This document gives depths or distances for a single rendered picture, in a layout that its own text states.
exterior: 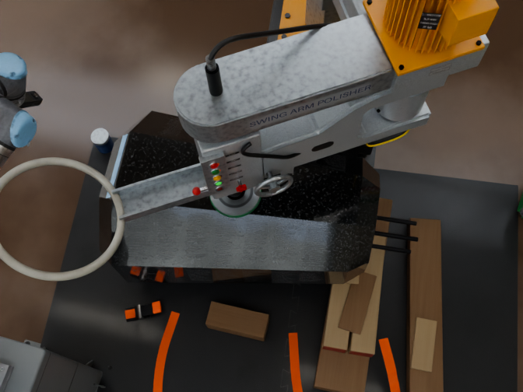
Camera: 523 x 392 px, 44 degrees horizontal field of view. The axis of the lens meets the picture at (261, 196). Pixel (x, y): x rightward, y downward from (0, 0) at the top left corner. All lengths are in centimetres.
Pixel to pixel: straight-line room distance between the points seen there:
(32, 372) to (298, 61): 154
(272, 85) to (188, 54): 213
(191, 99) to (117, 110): 202
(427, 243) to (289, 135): 146
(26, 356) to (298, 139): 133
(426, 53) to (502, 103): 205
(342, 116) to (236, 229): 81
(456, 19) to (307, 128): 67
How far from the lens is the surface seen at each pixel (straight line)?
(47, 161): 254
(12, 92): 198
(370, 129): 240
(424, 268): 343
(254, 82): 196
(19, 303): 369
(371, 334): 319
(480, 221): 368
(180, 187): 250
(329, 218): 270
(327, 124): 220
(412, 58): 201
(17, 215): 384
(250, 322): 327
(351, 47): 203
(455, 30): 184
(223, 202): 267
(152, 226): 282
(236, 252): 280
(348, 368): 326
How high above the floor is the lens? 335
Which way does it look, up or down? 69 degrees down
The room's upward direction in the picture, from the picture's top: 5 degrees counter-clockwise
